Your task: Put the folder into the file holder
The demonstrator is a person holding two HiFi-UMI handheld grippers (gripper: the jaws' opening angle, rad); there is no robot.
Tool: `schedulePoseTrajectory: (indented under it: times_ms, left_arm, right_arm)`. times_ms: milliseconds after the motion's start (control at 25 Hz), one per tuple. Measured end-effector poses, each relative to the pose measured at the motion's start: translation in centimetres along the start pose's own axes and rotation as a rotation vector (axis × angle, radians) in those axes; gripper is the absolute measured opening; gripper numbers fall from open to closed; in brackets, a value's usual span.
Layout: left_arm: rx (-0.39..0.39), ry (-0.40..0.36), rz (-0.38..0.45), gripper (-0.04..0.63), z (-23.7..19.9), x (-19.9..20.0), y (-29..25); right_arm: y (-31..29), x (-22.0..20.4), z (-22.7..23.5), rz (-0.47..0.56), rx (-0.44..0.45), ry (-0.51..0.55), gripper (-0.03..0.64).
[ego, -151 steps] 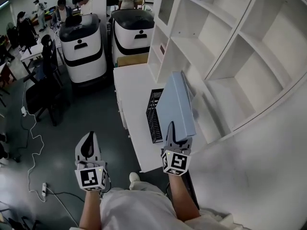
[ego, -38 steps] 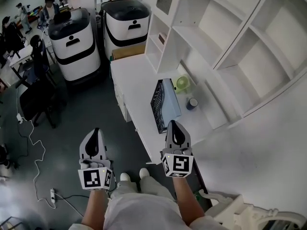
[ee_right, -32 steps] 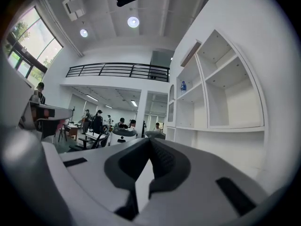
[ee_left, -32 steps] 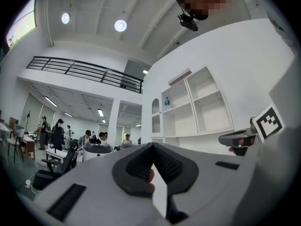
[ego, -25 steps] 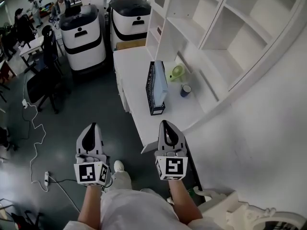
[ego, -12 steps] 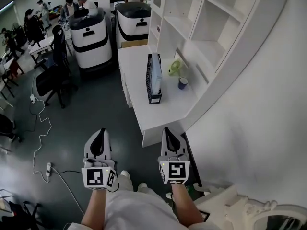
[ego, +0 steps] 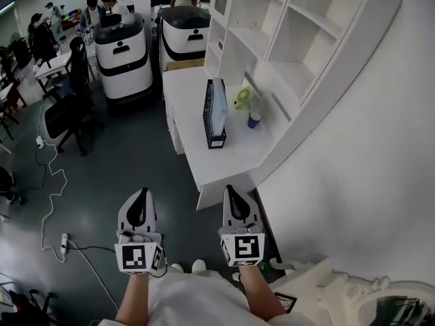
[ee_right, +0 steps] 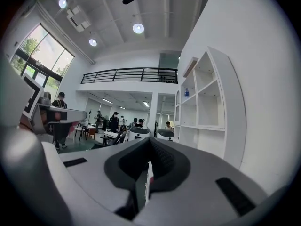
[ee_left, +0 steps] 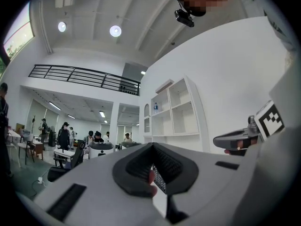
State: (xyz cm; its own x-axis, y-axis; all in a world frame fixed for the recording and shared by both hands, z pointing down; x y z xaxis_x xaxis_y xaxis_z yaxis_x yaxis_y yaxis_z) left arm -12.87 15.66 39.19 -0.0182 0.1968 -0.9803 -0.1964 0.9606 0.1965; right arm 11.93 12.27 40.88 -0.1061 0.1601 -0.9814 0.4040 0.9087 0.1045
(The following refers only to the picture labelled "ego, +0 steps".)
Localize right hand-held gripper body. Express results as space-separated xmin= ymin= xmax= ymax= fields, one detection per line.
xmin=217 ymin=225 xmax=266 ymax=268

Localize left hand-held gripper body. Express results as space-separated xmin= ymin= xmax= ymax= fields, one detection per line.
xmin=114 ymin=230 xmax=168 ymax=276

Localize black mesh file holder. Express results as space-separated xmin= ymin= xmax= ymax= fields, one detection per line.
xmin=203 ymin=77 xmax=228 ymax=150

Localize person's left forearm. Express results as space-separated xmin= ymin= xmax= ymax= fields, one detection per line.
xmin=115 ymin=272 xmax=152 ymax=326

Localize person's right forearm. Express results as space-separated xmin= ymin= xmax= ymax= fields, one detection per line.
xmin=237 ymin=266 xmax=286 ymax=324

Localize brown cardboard box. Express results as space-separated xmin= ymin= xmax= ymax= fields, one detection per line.
xmin=165 ymin=58 xmax=206 ymax=73

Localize person's white shirt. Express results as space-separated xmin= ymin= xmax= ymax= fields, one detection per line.
xmin=98 ymin=272 xmax=259 ymax=326

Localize blue cup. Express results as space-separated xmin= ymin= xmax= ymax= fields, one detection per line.
xmin=247 ymin=110 xmax=262 ymax=129

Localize white desk with drawers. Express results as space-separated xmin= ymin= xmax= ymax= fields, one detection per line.
xmin=161 ymin=67 xmax=293 ymax=212

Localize black office chair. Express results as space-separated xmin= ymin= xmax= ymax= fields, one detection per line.
xmin=43 ymin=36 xmax=106 ymax=158

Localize small green desk fan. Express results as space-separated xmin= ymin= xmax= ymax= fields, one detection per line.
xmin=233 ymin=86 xmax=255 ymax=111

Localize black folding stand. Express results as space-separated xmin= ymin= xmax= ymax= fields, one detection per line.
xmin=0 ymin=276 xmax=57 ymax=326

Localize white and black delivery robot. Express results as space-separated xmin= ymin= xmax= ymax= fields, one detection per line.
xmin=93 ymin=12 xmax=154 ymax=101
xmin=156 ymin=5 xmax=211 ymax=74

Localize white ornate round mirror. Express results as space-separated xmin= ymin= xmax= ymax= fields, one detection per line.
xmin=343 ymin=273 xmax=435 ymax=326

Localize red-brown small table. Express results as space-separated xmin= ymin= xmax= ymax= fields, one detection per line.
xmin=0 ymin=81 xmax=28 ymax=111

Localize white table with black legs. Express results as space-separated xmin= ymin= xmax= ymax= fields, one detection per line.
xmin=35 ymin=51 xmax=74 ymax=93

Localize white shelf unit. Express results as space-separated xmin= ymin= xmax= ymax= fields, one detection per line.
xmin=203 ymin=0 xmax=404 ymax=186

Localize colourful cushions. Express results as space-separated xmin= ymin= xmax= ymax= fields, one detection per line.
xmin=60 ymin=8 xmax=82 ymax=30

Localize black cable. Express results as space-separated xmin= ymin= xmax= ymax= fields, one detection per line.
xmin=67 ymin=244 xmax=116 ymax=253

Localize straight white cable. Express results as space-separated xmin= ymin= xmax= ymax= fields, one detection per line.
xmin=66 ymin=239 xmax=120 ymax=314

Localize black picture frame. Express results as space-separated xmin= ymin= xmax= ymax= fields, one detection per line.
xmin=274 ymin=292 xmax=298 ymax=314

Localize long wavy white cable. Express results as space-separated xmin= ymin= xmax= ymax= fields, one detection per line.
xmin=39 ymin=144 xmax=69 ymax=264

